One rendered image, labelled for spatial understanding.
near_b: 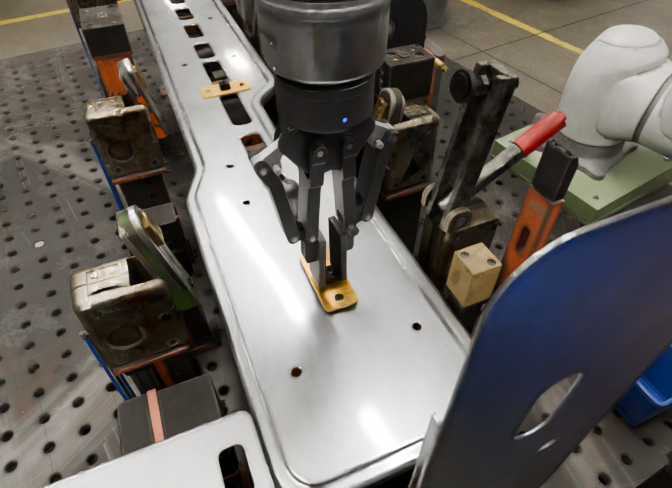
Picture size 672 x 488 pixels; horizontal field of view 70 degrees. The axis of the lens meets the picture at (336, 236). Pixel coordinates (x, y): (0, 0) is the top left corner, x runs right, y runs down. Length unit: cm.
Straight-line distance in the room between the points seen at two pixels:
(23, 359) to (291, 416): 61
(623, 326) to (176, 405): 40
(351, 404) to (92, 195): 91
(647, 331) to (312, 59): 23
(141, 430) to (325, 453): 17
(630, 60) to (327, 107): 83
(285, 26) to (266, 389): 31
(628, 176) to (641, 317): 106
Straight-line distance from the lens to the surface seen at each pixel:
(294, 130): 38
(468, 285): 48
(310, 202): 42
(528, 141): 54
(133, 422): 50
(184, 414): 49
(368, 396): 46
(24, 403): 92
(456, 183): 50
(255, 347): 49
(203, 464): 45
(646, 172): 127
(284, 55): 33
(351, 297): 51
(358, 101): 35
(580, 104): 115
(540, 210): 43
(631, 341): 20
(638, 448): 88
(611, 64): 111
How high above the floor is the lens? 141
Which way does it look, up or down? 45 degrees down
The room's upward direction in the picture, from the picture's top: straight up
